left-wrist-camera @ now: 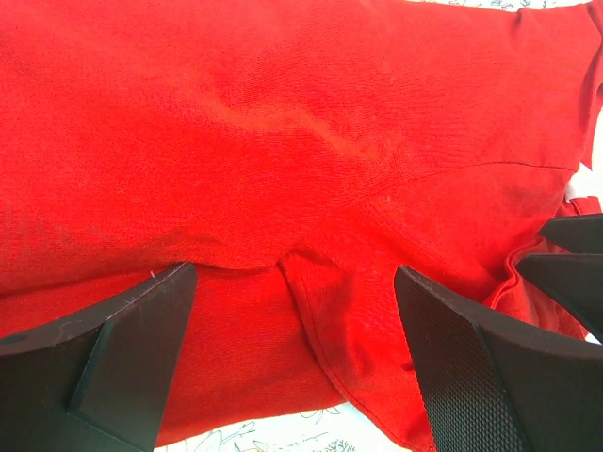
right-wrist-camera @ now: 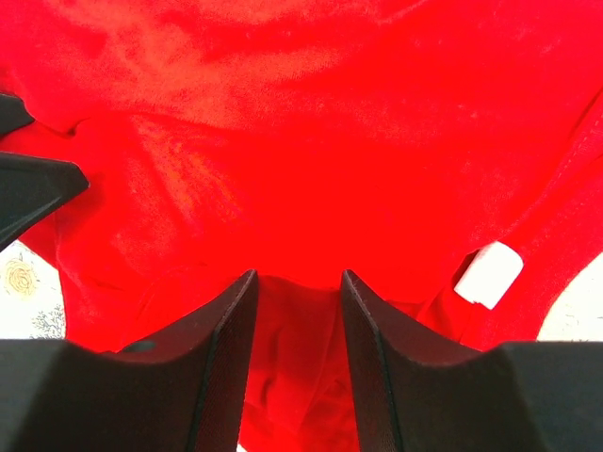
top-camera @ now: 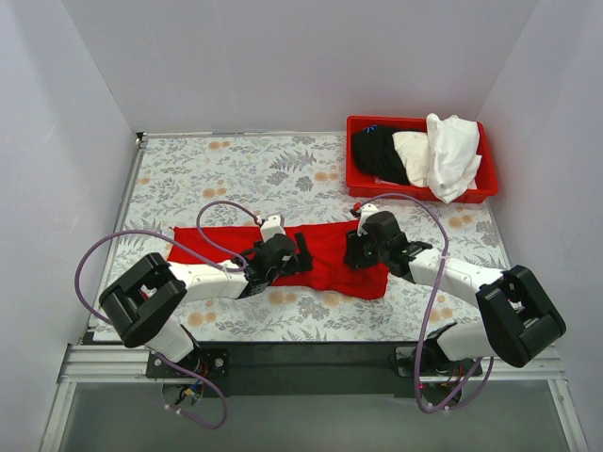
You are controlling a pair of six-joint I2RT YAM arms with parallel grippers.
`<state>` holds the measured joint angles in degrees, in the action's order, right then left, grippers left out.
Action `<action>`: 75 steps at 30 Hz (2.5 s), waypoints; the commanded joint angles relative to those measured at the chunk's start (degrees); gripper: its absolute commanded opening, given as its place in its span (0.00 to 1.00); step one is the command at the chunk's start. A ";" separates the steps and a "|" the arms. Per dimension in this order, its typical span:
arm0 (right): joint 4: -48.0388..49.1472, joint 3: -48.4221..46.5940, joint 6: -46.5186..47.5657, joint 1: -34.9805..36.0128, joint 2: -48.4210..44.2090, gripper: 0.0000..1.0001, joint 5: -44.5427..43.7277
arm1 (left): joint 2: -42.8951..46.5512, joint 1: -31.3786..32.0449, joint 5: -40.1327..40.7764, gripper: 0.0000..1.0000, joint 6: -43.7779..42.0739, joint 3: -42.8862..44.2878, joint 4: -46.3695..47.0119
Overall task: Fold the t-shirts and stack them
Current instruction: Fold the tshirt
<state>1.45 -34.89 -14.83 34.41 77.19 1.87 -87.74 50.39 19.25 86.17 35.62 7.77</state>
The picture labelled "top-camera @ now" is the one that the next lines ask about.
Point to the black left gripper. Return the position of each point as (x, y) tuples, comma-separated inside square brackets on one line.
[(296, 256)]

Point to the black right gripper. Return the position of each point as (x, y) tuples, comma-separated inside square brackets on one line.
[(356, 251)]

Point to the red t shirt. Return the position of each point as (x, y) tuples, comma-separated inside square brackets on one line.
[(327, 246)]

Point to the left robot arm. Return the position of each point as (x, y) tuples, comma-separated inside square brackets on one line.
[(140, 304)]

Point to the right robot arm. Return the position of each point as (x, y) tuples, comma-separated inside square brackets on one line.
[(518, 318)]

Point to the red plastic bin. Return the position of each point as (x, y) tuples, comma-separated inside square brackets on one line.
[(361, 184)]

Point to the black t shirt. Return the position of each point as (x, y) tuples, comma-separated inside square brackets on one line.
[(374, 153)]

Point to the floral patterned table mat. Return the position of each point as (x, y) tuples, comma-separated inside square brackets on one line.
[(221, 181)]

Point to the cream t shirt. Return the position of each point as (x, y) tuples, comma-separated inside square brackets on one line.
[(413, 149)]

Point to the white t shirt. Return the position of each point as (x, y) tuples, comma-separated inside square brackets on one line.
[(454, 161)]

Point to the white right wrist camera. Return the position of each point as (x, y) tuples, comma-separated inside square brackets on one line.
[(363, 212)]

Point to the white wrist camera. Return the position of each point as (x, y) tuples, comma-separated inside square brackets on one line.
[(363, 212), (271, 226)]

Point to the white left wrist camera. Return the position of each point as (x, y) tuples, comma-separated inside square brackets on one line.
[(271, 226)]

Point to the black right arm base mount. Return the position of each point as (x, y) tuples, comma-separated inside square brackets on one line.
[(410, 362)]

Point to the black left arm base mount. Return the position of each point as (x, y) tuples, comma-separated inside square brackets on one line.
[(210, 362)]

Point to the aluminium table frame rail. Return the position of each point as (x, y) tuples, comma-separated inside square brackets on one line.
[(301, 396)]

